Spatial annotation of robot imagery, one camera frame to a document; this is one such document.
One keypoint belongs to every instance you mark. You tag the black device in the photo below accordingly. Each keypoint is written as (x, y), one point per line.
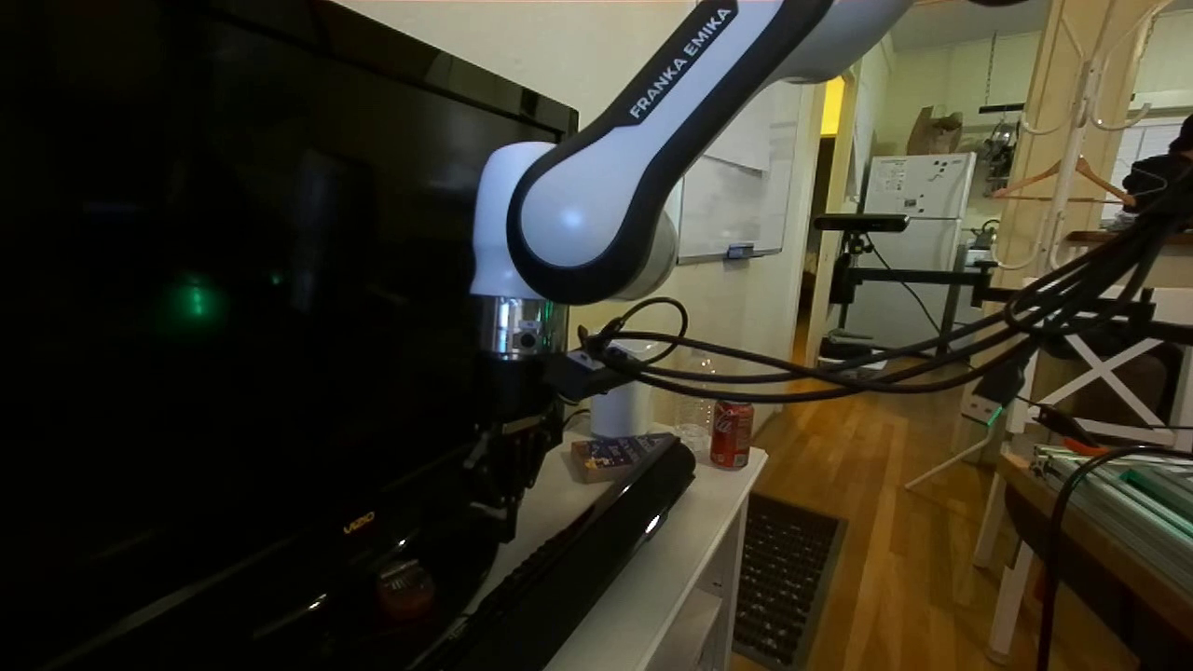
(396, 572)

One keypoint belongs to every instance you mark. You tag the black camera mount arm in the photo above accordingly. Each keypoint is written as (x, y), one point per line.
(908, 277)

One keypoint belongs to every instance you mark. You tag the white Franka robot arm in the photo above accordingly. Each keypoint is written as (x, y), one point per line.
(598, 209)

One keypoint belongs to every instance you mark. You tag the aluminium robot mounting platform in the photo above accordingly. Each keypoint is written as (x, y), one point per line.
(1132, 492)

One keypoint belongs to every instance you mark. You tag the white television cabinet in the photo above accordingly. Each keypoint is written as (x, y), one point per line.
(677, 561)

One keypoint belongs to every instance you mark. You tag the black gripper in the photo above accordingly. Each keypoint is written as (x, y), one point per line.
(524, 416)

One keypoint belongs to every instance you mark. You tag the red soda can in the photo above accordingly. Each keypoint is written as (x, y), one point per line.
(731, 436)

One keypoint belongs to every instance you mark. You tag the long black soundbar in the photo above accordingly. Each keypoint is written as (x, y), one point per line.
(584, 536)

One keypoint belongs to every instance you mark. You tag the black stereo camera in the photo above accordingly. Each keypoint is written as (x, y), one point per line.
(858, 222)

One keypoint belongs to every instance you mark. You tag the black flat screen television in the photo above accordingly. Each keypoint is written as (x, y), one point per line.
(246, 313)

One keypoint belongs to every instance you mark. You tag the white wall board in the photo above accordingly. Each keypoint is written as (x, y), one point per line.
(731, 201)

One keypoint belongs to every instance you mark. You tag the white refrigerator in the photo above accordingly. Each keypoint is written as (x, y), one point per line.
(913, 201)

